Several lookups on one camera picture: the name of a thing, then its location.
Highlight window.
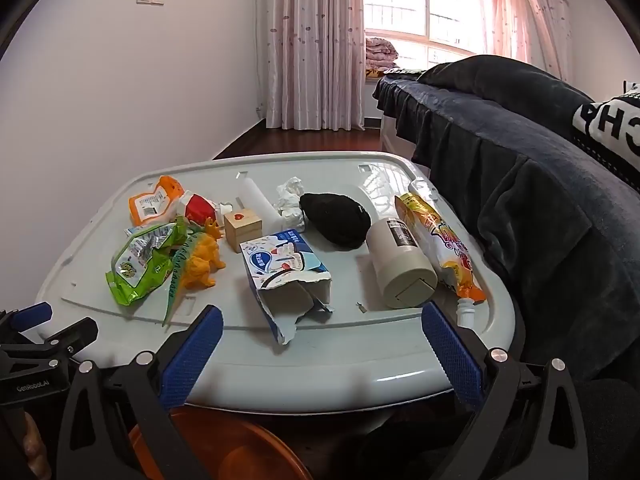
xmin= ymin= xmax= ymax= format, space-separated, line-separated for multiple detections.
xmin=364 ymin=0 xmax=501 ymax=68

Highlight orange wet wipes packet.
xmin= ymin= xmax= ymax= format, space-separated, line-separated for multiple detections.
xmin=128 ymin=175 xmax=185 ymax=227

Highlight black white printed pillow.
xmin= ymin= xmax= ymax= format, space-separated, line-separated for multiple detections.
xmin=572 ymin=91 xmax=640 ymax=191

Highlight crumpled white tissue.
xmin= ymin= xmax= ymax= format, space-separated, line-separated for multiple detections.
xmin=275 ymin=176 xmax=307 ymax=231

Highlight wooden cube with heart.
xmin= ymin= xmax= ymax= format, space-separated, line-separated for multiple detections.
xmin=223 ymin=207 xmax=264 ymax=253

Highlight torn blue white carton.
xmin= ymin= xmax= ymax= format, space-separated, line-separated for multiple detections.
xmin=239 ymin=227 xmax=335 ymax=346

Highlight yellow orange spout pouch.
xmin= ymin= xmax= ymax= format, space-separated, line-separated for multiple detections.
xmin=395 ymin=192 xmax=487 ymax=330

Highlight orange plastic basin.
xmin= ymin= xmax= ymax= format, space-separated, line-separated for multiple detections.
xmin=127 ymin=405 xmax=313 ymax=480

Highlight red white toothpaste tube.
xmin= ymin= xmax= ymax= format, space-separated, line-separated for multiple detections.
xmin=181 ymin=190 xmax=236 ymax=228

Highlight beige cylindrical container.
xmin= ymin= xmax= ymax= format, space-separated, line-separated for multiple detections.
xmin=366 ymin=217 xmax=438 ymax=310

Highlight folded pink quilt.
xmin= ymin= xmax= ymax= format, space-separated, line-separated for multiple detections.
xmin=365 ymin=36 xmax=401 ymax=81

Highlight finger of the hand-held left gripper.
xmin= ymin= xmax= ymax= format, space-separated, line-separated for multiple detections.
xmin=0 ymin=302 xmax=53 ymax=343
xmin=45 ymin=317 xmax=99 ymax=359

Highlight person's left hand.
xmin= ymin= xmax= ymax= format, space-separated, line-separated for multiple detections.
xmin=22 ymin=411 xmax=52 ymax=480

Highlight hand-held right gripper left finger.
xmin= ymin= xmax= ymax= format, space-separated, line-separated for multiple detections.
xmin=57 ymin=305 xmax=224 ymax=480

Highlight black fleece blanket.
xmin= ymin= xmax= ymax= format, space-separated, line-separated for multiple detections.
xmin=419 ymin=54 xmax=596 ymax=138

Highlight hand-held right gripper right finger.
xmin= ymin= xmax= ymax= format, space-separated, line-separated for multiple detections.
xmin=421 ymin=301 xmax=588 ymax=480

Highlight pink dotted curtain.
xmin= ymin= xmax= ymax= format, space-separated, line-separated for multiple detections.
xmin=487 ymin=0 xmax=573 ymax=81
xmin=254 ymin=0 xmax=367 ymax=131

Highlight orange toy dinosaur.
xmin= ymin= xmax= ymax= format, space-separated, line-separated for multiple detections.
xmin=172 ymin=216 xmax=227 ymax=291

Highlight green snack bag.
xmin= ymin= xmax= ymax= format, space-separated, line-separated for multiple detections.
xmin=105 ymin=220 xmax=188 ymax=307

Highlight person's black trousers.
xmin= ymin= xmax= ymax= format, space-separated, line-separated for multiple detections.
xmin=310 ymin=377 xmax=640 ymax=480

